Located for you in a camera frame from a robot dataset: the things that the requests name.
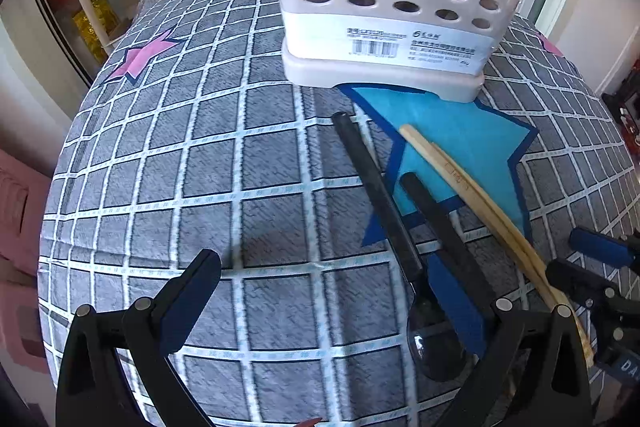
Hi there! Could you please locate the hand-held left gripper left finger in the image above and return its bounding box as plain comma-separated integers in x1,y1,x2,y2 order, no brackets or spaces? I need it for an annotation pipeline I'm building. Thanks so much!
56,248,222,427

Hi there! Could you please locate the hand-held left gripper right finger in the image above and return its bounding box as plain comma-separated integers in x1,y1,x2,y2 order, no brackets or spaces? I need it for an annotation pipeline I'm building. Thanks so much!
427,254,593,427

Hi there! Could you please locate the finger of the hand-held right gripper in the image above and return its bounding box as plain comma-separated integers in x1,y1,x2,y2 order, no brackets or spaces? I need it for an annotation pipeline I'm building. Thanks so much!
545,258,633,314
570,228,640,269

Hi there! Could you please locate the bamboo chopstick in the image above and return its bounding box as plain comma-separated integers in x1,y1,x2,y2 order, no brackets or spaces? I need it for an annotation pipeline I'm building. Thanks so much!
427,141,597,365
399,124,561,313

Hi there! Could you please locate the white plastic utensil holder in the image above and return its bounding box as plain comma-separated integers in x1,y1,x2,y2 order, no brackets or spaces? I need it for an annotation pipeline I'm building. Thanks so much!
260,0,542,104

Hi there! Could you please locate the grey checked tablecloth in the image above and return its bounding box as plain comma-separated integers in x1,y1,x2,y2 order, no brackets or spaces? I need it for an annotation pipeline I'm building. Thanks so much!
37,0,640,427

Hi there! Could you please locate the pink plastic stool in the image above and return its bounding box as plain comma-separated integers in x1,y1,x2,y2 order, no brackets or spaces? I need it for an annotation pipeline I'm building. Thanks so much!
0,299,49,405

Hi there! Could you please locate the stack of pink plastic stools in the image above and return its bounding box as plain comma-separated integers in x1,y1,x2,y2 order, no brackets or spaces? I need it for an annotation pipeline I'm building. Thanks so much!
0,150,52,280

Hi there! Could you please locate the gold foil bag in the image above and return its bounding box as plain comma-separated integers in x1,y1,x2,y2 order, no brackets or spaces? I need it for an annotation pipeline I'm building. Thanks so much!
72,7,109,53

